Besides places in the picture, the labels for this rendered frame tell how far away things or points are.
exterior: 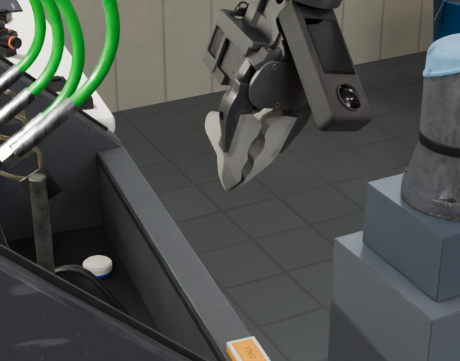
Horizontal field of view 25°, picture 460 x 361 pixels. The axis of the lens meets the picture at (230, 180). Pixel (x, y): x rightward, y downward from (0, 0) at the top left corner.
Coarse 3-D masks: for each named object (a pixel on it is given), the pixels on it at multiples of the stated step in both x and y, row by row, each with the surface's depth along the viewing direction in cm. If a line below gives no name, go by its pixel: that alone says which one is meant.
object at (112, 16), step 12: (108, 0) 105; (108, 12) 105; (108, 24) 106; (108, 36) 107; (108, 48) 107; (108, 60) 107; (96, 72) 108; (84, 84) 108; (96, 84) 108; (72, 96) 108; (84, 96) 108
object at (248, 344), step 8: (232, 344) 104; (240, 344) 104; (248, 344) 104; (240, 352) 103; (248, 352) 103; (256, 352) 103; (232, 360) 104; (248, 360) 102; (256, 360) 102; (264, 360) 102
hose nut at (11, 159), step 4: (4, 148) 108; (8, 148) 108; (0, 152) 108; (4, 152) 108; (8, 152) 108; (12, 152) 108; (0, 156) 108; (4, 156) 108; (8, 156) 108; (12, 156) 108; (16, 156) 108; (4, 160) 108; (8, 160) 108; (12, 160) 108; (16, 160) 108; (4, 164) 109; (8, 164) 108; (12, 164) 108
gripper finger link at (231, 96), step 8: (240, 80) 89; (248, 80) 89; (232, 88) 89; (240, 88) 88; (224, 96) 90; (232, 96) 89; (240, 96) 89; (224, 104) 89; (232, 104) 89; (240, 104) 89; (248, 104) 90; (224, 112) 89; (232, 112) 89; (240, 112) 90; (248, 112) 90; (224, 120) 90; (232, 120) 90; (224, 128) 90; (232, 128) 90; (224, 136) 91; (232, 136) 91; (224, 144) 91; (224, 152) 92
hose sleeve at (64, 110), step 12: (60, 108) 108; (72, 108) 108; (48, 120) 108; (60, 120) 108; (24, 132) 109; (36, 132) 108; (48, 132) 108; (12, 144) 108; (24, 144) 108; (36, 144) 108
